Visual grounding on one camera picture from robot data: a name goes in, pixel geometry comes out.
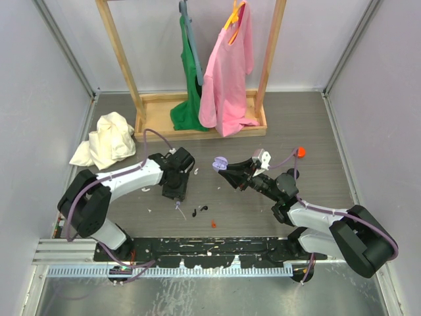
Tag orange earbud case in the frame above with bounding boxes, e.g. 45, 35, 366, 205
297, 147, 306, 159

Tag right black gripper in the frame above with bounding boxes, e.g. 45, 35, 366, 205
219, 157, 282, 203

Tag pink t-shirt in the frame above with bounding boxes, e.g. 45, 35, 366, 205
199, 1, 259, 137

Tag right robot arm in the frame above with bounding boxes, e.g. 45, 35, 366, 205
212, 157, 399, 278

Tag purple earbud case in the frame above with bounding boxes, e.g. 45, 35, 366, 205
212, 157, 228, 172

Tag grey cable duct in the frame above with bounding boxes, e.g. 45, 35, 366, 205
46, 262, 293, 278

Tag wooden clothes rack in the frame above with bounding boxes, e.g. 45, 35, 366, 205
96, 1, 286, 142

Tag yellow hanger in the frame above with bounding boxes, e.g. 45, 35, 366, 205
224, 1, 245, 45

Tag grey-blue hanger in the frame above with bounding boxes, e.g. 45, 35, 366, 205
178, 0, 203, 86

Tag cream white cloth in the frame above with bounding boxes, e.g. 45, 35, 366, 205
69, 112, 136, 171

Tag purple cable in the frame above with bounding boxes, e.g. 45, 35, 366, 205
64, 128, 175, 243
268, 148, 401, 264

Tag green shirt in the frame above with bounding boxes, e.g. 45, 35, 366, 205
170, 16, 209, 132

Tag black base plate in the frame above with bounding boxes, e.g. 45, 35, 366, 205
93, 236, 305, 269

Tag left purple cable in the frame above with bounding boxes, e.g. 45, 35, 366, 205
64, 128, 175, 243

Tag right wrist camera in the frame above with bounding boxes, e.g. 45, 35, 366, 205
252, 149, 271, 176

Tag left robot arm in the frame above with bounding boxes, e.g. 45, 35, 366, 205
57, 147, 195, 261

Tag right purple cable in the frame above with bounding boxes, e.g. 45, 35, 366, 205
268, 148, 401, 264

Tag black earbud case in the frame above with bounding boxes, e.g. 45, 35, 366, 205
287, 168, 299, 179

